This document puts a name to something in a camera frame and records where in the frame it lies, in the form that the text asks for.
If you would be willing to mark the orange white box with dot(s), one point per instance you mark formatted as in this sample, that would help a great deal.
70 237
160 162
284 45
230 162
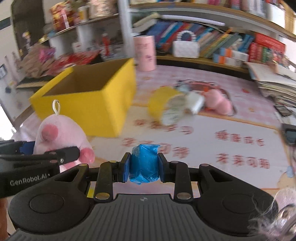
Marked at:
226 61
230 53

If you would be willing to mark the yellow cardboard box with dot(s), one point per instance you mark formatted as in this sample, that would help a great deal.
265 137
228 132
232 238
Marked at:
97 97

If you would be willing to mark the white quilted pearl handbag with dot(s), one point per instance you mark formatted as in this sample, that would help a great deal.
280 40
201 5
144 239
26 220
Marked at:
186 49

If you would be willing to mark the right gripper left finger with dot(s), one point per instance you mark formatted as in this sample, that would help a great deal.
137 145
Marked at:
109 173

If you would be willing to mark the beige folded cloth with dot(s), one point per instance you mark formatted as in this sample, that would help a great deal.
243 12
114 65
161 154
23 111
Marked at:
39 59

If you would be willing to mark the orange white box upper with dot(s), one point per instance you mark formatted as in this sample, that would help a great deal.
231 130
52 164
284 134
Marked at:
230 53

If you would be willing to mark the stack of papers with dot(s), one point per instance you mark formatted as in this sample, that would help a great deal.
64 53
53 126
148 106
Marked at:
274 81

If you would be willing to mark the red gift bag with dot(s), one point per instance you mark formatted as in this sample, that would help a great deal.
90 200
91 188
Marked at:
62 15

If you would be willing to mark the pink cylinder container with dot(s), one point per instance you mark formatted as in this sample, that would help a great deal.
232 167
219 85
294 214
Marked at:
145 52

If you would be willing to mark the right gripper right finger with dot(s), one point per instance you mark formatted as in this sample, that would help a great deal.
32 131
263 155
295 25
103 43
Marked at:
178 173

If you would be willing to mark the smartphone with lit screen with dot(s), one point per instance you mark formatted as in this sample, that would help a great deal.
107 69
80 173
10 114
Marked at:
289 134

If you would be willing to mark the red thick dictionary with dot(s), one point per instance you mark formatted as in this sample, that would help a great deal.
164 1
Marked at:
265 49

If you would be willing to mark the orange white box lower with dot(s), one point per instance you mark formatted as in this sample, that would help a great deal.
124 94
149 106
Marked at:
226 61

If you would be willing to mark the pink plush pig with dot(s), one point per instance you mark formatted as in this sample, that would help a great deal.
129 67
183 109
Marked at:
58 131

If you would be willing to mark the yellow tape roll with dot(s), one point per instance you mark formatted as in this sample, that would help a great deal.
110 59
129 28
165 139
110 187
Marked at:
167 105

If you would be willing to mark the red paper sheet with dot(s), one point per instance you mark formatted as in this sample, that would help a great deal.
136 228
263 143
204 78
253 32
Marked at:
73 59

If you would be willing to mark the white bookshelf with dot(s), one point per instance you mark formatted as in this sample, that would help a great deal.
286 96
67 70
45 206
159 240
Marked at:
112 25

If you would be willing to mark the black calculator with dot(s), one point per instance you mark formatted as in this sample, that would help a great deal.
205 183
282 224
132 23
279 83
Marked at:
282 110

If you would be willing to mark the blue packet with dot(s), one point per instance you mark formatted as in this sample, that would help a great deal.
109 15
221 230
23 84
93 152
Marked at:
144 166

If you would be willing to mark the pink checkered tablecloth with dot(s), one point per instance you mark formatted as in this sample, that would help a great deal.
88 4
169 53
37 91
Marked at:
246 144

